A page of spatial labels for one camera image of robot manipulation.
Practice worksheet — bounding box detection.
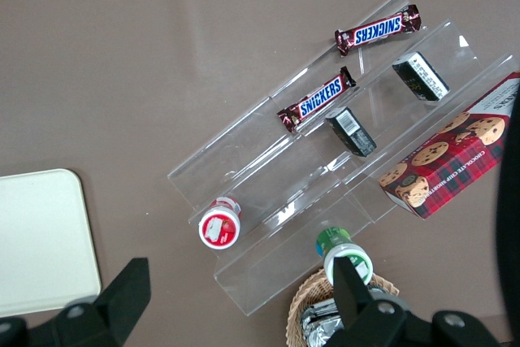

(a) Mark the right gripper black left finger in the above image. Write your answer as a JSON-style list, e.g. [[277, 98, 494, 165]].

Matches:
[[0, 257, 152, 347]]

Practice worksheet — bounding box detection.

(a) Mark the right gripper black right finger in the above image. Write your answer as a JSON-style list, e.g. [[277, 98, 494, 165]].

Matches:
[[324, 258, 503, 347]]

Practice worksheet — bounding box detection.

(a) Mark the light wicker basket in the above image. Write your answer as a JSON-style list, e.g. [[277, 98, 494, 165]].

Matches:
[[286, 268, 401, 347]]

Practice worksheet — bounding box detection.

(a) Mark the beige plastic tray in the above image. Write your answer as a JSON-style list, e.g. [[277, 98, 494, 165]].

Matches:
[[0, 167, 102, 319]]

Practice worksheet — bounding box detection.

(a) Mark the green lidded cup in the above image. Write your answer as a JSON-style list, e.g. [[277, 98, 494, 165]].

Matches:
[[315, 226, 373, 287]]

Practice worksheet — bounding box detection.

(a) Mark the strawberry yogurt cup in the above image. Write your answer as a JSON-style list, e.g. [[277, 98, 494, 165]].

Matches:
[[197, 195, 244, 250]]

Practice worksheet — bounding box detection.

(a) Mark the clear acrylic stepped display rack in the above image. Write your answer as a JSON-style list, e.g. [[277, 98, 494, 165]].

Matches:
[[166, 0, 520, 318]]

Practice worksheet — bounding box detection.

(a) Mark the small black carton box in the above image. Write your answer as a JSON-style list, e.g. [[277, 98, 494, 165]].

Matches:
[[324, 106, 378, 158], [392, 51, 452, 102]]

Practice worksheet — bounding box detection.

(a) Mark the red tartan cookie box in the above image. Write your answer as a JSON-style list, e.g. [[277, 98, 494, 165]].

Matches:
[[378, 72, 520, 221]]

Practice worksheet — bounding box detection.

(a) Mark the Snickers chocolate bar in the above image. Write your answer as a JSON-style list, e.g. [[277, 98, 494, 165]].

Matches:
[[334, 4, 422, 57], [277, 66, 358, 134]]

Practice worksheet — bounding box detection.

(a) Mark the thick black blurred cable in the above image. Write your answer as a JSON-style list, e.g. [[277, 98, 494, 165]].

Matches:
[[492, 90, 520, 326]]

